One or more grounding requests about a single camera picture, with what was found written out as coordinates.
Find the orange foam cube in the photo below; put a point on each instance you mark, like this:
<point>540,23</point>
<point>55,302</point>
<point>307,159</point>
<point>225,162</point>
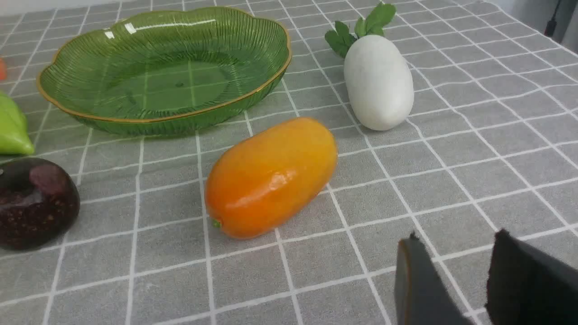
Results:
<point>3,70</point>

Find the orange mango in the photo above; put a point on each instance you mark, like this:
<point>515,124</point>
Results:
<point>263,181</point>

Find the green chayote vegetable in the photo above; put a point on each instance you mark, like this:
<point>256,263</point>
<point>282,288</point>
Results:
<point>14,139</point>

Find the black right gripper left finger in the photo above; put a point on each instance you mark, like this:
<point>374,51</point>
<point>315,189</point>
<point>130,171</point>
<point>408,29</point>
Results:
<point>420,295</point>

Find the green glass leaf plate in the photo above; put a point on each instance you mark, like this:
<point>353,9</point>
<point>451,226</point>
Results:
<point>167,72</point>

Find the white radish with leaves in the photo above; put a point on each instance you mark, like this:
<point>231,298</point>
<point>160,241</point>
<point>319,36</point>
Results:
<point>377,77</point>

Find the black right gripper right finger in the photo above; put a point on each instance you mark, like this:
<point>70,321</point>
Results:
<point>526,286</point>

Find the dark purple passion fruit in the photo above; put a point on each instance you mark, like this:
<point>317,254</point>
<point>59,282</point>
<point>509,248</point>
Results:
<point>38,202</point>

